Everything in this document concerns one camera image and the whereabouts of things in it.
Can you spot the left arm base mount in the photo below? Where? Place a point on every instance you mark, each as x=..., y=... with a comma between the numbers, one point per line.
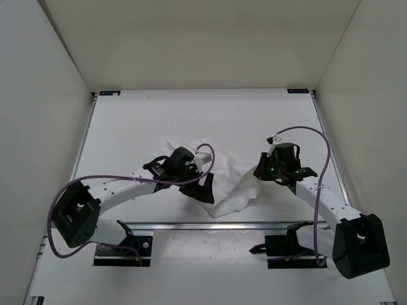
x=133, y=251

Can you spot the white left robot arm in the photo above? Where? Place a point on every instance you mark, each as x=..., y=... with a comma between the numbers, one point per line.
x=77, y=212

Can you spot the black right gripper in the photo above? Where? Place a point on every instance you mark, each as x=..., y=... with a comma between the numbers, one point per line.
x=261, y=173

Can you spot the black right corner label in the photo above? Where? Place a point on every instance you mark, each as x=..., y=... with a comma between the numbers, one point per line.
x=297, y=91

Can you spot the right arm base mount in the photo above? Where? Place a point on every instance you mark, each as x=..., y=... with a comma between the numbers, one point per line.
x=284, y=251

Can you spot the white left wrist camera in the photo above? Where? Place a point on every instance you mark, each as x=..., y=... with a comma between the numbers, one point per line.
x=202, y=158

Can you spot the aluminium front table rail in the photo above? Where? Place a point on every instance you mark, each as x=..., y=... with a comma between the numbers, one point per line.
x=207, y=226

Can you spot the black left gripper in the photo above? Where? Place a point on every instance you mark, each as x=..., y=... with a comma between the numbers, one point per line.
x=205, y=192

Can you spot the white pleated skirt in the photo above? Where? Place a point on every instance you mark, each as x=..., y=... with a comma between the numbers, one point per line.
x=234, y=184

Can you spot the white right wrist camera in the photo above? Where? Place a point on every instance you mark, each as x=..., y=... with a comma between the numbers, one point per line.
x=273, y=141

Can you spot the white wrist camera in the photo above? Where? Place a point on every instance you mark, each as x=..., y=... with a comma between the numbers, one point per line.
x=273, y=141
x=202, y=158

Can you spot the black corner bracket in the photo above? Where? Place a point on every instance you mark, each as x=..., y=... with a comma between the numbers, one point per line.
x=109, y=92

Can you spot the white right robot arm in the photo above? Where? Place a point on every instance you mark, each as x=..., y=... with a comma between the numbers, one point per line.
x=355, y=242

